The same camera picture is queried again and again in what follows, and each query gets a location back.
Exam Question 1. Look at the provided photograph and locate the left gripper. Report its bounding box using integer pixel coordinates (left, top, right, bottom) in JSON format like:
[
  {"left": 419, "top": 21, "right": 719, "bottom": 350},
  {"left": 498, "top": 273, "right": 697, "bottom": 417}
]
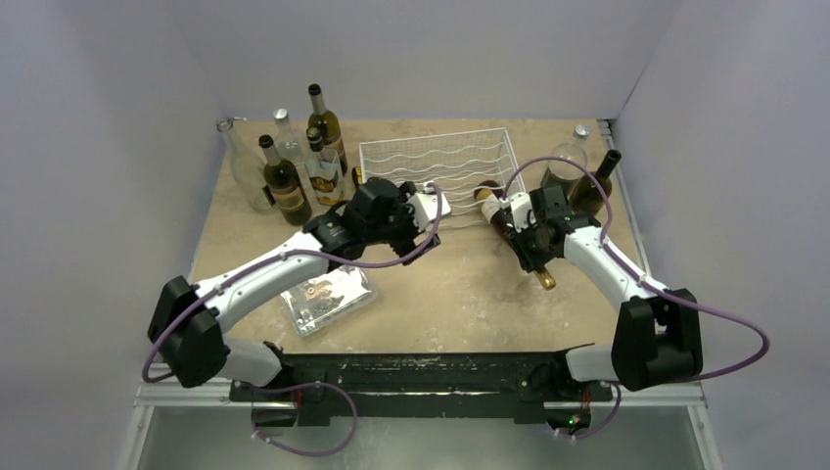
[{"left": 363, "top": 183, "right": 438, "bottom": 263}]

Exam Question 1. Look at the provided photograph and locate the dark green bottle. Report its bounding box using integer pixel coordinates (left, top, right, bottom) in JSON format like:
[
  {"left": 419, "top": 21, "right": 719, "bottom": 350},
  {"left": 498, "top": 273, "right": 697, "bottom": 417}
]
[{"left": 569, "top": 150, "right": 622, "bottom": 215}]

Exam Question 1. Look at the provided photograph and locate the red bottle gold foil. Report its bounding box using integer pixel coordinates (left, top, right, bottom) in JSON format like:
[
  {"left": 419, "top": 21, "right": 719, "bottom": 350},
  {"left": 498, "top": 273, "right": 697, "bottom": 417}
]
[{"left": 473, "top": 180, "right": 557, "bottom": 291}]

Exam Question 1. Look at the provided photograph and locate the white wire wine rack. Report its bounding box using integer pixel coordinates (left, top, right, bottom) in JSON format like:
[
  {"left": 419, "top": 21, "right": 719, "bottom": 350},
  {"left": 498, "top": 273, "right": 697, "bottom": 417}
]
[{"left": 359, "top": 127, "right": 518, "bottom": 230}]

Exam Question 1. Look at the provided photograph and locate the small dark bottle gold cap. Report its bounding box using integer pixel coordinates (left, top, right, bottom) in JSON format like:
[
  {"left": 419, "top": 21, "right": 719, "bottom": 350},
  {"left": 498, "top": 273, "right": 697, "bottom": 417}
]
[{"left": 305, "top": 126, "right": 345, "bottom": 207}]

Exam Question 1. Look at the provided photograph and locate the dark bottle silver collar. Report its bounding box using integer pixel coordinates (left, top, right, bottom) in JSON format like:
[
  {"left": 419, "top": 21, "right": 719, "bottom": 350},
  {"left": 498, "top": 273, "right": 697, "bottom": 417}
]
[{"left": 258, "top": 134, "right": 312, "bottom": 226}]

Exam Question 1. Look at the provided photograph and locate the dark labelled wine bottle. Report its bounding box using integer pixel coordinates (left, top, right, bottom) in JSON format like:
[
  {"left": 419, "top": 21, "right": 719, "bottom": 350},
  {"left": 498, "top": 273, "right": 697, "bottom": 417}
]
[{"left": 307, "top": 83, "right": 348, "bottom": 175}]

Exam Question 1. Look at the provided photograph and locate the clear bottle silver cap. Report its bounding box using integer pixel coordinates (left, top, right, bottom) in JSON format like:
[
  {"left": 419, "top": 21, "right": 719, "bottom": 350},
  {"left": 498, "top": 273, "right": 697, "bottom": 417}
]
[{"left": 273, "top": 108, "right": 313, "bottom": 197}]

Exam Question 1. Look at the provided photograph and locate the tall clear bottle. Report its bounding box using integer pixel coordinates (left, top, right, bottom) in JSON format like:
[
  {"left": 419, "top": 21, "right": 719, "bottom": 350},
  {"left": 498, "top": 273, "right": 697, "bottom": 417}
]
[{"left": 215, "top": 117, "right": 276, "bottom": 214}]

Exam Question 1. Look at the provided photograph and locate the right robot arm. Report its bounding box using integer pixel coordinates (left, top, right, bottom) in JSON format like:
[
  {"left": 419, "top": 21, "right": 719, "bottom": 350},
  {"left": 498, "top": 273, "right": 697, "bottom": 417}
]
[{"left": 499, "top": 186, "right": 703, "bottom": 399}]

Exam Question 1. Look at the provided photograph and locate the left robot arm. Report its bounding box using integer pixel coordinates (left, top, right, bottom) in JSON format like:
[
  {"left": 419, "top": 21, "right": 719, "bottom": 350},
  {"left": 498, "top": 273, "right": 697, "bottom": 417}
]
[{"left": 141, "top": 177, "right": 451, "bottom": 400}]

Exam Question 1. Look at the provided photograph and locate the clear plastic parts box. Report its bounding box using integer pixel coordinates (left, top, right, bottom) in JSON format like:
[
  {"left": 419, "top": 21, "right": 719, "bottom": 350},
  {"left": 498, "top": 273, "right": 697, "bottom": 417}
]
[{"left": 280, "top": 266, "right": 377, "bottom": 337}]

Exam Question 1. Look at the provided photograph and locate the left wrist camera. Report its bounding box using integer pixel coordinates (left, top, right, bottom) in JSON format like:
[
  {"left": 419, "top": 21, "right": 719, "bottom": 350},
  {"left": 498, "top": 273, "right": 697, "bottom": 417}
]
[{"left": 407, "top": 180, "right": 452, "bottom": 233}]

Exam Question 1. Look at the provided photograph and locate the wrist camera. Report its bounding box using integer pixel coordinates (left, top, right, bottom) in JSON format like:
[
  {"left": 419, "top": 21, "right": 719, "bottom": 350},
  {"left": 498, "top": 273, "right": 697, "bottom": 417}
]
[
  {"left": 407, "top": 180, "right": 452, "bottom": 233},
  {"left": 500, "top": 192, "right": 536, "bottom": 233}
]

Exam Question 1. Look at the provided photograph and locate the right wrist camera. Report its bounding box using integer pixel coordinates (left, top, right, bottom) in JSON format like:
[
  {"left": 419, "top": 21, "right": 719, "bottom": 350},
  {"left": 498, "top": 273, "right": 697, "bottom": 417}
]
[{"left": 500, "top": 192, "right": 536, "bottom": 233}]

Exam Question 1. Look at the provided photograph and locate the black handled screwdriver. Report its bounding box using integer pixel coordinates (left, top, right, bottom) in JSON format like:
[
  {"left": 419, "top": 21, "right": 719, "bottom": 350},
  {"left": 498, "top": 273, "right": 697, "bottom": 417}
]
[{"left": 350, "top": 166, "right": 363, "bottom": 188}]

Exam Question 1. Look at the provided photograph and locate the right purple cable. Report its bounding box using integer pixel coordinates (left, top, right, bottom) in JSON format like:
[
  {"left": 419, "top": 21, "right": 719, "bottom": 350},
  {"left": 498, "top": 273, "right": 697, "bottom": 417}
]
[{"left": 500, "top": 155, "right": 771, "bottom": 384}]

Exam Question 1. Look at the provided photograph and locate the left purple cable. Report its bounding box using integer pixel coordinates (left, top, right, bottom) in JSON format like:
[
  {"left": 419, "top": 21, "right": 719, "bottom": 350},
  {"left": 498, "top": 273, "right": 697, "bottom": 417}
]
[{"left": 141, "top": 182, "right": 445, "bottom": 385}]

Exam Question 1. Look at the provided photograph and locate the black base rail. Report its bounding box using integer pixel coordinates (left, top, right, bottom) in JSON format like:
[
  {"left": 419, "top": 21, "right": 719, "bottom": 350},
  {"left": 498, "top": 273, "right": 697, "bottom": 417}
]
[{"left": 230, "top": 352, "right": 613, "bottom": 431}]

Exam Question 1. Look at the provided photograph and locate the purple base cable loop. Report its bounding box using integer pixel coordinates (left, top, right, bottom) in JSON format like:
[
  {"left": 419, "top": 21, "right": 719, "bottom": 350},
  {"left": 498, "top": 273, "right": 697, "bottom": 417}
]
[{"left": 250, "top": 382, "right": 359, "bottom": 459}]

